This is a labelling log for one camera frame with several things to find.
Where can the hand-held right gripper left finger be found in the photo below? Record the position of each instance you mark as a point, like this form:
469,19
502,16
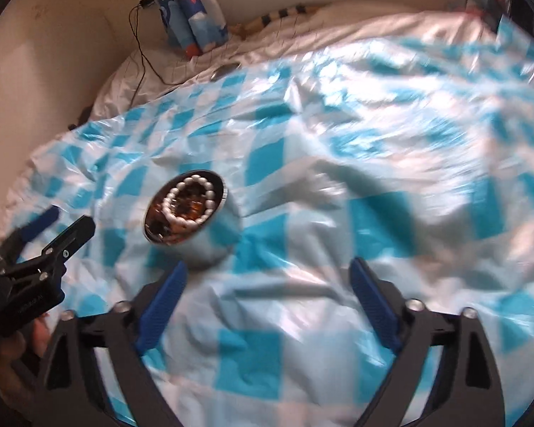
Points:
162,304

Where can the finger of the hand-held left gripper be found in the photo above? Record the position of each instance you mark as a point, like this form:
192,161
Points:
40,224
71,235

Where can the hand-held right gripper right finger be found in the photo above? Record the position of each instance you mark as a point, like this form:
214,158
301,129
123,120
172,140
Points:
374,302

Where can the steel cup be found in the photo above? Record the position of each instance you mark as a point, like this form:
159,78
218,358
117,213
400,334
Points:
213,240

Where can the person's left hand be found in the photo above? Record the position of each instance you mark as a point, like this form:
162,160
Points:
15,356

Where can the blue checkered plastic sheet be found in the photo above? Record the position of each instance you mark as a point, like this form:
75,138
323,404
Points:
338,187

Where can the white quilt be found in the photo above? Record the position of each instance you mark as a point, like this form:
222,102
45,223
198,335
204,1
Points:
196,58

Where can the small metal lid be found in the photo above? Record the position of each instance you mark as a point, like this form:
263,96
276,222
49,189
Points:
225,70

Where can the blue printed cloth roll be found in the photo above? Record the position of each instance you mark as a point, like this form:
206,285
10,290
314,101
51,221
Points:
189,9

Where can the striped cloth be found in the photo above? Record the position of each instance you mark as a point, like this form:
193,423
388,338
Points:
285,12

